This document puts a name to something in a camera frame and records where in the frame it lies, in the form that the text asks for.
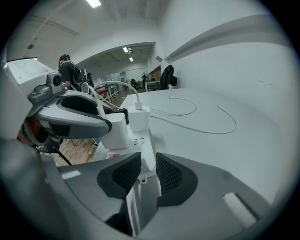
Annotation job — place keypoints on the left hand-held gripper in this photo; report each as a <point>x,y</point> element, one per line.
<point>28,75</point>

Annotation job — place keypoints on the small ceiling light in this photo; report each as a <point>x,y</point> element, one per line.
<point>125,49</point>
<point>130,59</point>

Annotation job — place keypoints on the small white charger adapter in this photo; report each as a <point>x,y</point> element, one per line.
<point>138,119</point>

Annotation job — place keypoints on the large white charger adapter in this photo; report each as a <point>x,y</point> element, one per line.
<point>117,133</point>

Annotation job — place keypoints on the round ceiling fixture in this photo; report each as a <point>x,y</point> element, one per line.
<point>31,46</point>

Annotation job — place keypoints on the white table with thin legs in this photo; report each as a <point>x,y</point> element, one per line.
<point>152,82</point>

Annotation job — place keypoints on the black office chair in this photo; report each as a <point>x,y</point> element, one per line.
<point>133,82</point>

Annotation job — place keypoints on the white metal rack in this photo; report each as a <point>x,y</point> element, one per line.
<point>110,90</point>

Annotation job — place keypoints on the black chair with jacket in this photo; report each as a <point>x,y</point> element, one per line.
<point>167,77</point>

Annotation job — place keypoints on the white power strip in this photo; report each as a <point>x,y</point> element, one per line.
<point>145,150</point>

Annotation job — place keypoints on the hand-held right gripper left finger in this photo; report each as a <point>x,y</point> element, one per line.
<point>93,187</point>

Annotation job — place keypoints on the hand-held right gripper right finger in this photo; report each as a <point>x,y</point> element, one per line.
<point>211,199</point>

